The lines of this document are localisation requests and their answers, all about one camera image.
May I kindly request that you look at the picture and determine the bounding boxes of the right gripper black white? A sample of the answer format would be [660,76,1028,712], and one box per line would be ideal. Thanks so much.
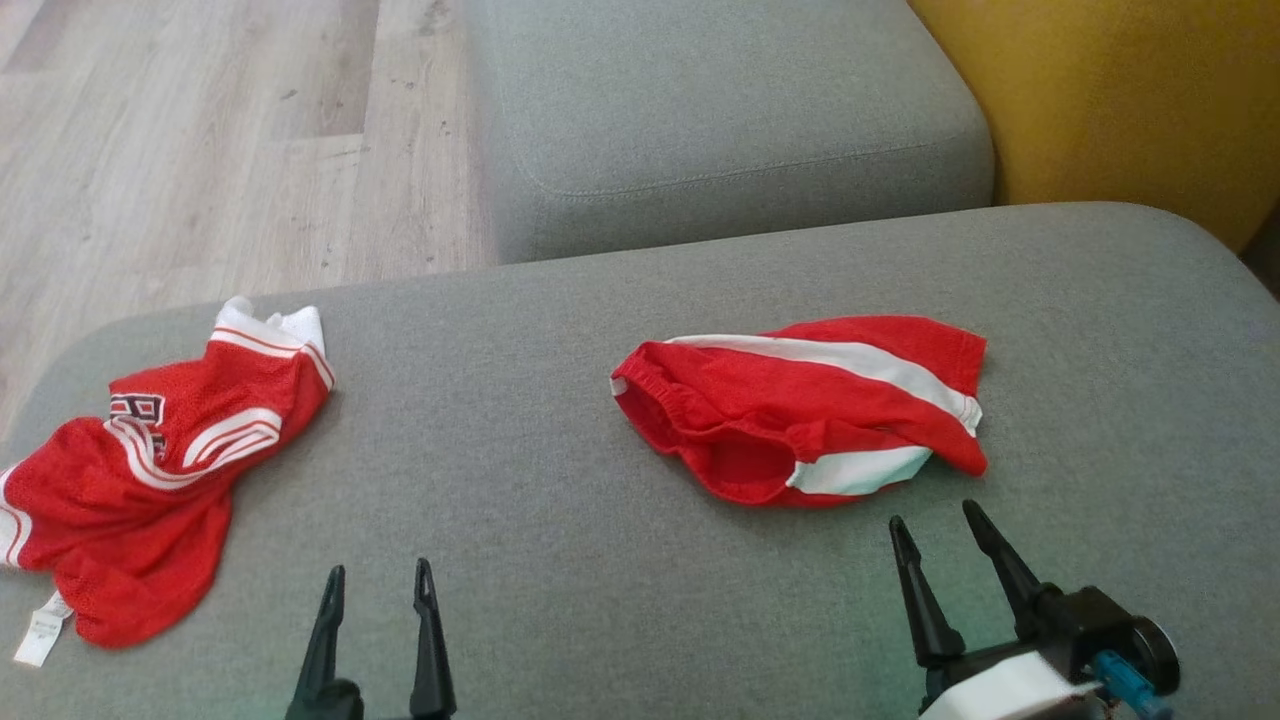
[888,499,1181,720]

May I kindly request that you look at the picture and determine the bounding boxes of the wide yellow sofa backrest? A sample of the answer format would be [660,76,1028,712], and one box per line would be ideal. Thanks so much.
[908,0,1280,253]

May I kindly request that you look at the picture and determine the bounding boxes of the blue cable connector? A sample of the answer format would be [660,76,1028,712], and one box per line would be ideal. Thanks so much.
[1092,650,1173,720]

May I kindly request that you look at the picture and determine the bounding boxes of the red mesh basketball jersey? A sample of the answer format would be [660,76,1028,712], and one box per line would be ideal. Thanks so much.
[0,296,336,668]

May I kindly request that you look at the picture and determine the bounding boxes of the red shorts with white stripe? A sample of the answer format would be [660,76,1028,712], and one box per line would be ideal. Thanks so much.
[610,315,989,508]

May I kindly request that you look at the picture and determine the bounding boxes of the medium grey sofa seat cushion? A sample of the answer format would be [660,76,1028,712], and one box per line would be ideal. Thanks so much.
[468,0,996,266]

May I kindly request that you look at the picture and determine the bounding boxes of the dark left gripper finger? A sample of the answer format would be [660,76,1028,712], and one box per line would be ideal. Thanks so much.
[410,558,458,720]
[287,565,363,720]

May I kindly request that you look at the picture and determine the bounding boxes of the large grey sofa seat cushion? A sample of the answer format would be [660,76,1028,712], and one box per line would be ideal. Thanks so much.
[0,203,1280,720]

